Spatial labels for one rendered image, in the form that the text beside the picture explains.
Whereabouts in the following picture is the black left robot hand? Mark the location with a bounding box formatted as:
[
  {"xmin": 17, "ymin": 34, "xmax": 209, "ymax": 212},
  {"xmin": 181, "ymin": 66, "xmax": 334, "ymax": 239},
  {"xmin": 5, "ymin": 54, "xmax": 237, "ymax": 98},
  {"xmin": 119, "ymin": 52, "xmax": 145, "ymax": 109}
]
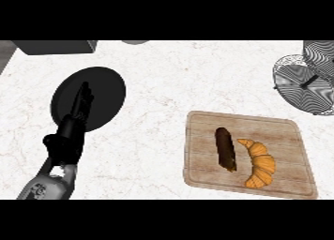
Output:
[{"xmin": 41, "ymin": 81, "xmax": 95, "ymax": 167}]

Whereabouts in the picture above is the wire tiered basket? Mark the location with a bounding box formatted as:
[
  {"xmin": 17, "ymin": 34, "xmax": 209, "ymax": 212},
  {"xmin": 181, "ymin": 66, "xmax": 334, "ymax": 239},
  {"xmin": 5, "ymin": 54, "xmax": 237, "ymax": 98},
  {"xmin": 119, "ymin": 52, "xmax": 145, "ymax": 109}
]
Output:
[{"xmin": 271, "ymin": 39, "xmax": 334, "ymax": 116}]

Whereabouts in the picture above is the grey round object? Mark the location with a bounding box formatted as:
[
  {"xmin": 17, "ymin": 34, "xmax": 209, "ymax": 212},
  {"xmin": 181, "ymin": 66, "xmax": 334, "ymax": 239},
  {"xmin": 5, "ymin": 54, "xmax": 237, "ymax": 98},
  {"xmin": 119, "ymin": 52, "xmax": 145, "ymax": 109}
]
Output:
[{"xmin": 120, "ymin": 39, "xmax": 150, "ymax": 46}]

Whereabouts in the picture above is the dark grey round plate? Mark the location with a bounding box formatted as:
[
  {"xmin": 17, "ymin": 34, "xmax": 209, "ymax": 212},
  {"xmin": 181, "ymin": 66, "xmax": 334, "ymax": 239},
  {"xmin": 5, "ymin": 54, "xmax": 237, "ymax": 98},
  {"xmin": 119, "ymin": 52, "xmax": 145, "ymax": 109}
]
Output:
[{"xmin": 49, "ymin": 66, "xmax": 126, "ymax": 133}]

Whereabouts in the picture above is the dark grey box appliance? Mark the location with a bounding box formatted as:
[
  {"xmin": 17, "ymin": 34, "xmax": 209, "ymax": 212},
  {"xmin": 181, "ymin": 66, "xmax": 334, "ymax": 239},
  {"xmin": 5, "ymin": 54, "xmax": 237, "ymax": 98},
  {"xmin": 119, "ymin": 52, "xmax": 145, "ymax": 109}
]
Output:
[{"xmin": 11, "ymin": 39, "xmax": 100, "ymax": 56}]

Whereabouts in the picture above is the wooden cutting board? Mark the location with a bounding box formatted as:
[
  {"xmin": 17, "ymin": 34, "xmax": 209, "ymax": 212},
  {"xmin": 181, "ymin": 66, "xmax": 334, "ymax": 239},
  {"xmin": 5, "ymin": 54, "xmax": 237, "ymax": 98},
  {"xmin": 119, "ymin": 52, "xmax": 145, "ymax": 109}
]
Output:
[{"xmin": 182, "ymin": 110, "xmax": 320, "ymax": 201}]

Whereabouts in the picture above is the golden croissant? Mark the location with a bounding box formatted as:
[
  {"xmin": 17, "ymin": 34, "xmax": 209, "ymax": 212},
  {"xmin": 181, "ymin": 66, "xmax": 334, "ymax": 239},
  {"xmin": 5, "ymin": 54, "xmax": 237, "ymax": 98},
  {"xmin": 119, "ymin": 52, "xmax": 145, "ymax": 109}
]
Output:
[{"xmin": 234, "ymin": 138, "xmax": 277, "ymax": 189}]

